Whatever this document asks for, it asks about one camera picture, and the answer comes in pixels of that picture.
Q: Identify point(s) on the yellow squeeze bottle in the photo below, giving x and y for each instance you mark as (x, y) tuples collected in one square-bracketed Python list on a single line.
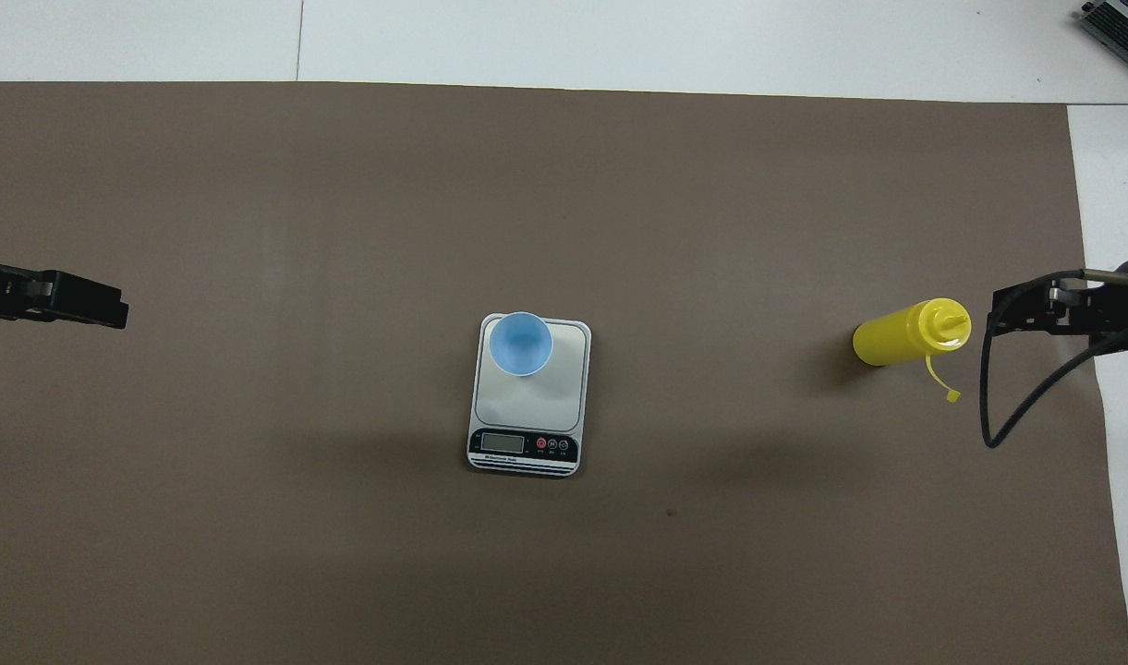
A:
[(896, 337)]

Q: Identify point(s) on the light blue plastic cup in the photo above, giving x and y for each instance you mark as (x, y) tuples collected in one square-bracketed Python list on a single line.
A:
[(521, 344)]

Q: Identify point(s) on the silver digital kitchen scale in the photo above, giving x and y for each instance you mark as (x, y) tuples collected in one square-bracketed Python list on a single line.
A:
[(531, 416)]

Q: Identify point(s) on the brown paper mat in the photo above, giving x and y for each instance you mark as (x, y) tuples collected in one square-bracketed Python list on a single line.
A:
[(342, 231)]

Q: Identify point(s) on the grey ribbed metal device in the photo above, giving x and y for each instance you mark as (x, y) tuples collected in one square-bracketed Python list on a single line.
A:
[(1127, 28)]

